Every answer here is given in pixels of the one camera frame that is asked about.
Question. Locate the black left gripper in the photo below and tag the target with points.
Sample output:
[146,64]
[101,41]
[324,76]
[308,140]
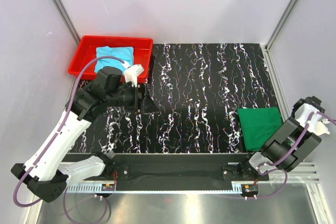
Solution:
[144,105]

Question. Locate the green t-shirt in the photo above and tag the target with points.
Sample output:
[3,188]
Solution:
[258,125]

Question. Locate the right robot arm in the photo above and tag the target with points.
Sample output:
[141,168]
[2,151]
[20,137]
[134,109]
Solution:
[289,145]

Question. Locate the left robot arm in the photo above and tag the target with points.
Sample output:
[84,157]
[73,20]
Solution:
[44,174]

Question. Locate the blue folded t-shirt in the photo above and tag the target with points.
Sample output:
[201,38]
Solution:
[114,57]

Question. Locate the red plastic bin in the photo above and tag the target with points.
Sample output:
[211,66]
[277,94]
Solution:
[86,51]

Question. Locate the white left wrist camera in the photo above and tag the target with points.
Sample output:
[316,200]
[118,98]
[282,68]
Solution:
[131,74]

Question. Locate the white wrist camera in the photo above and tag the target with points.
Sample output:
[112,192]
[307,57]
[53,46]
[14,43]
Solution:
[131,74]
[321,129]

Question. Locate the aluminium frame post left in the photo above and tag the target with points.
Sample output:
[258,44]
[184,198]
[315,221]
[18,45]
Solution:
[67,20]

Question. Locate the aluminium frame post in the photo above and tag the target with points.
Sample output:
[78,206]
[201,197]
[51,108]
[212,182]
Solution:
[287,12]
[67,20]

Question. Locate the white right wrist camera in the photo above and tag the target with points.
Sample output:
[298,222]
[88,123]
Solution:
[321,129]

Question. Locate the aluminium front rail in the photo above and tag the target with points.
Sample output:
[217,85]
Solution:
[194,185]

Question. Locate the aluminium frame post right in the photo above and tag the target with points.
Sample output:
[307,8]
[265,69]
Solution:
[287,12]

